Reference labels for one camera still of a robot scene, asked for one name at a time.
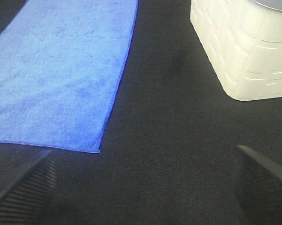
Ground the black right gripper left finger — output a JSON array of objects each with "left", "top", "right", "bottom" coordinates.
[{"left": 0, "top": 150, "right": 56, "bottom": 225}]

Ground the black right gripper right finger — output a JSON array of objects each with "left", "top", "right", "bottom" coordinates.
[{"left": 232, "top": 145, "right": 282, "bottom": 225}]

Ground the blue microfiber towel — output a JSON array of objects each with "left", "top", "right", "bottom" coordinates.
[{"left": 0, "top": 0, "right": 138, "bottom": 153}]

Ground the white plastic storage bin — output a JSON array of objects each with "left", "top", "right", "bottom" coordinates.
[{"left": 190, "top": 0, "right": 282, "bottom": 101}]

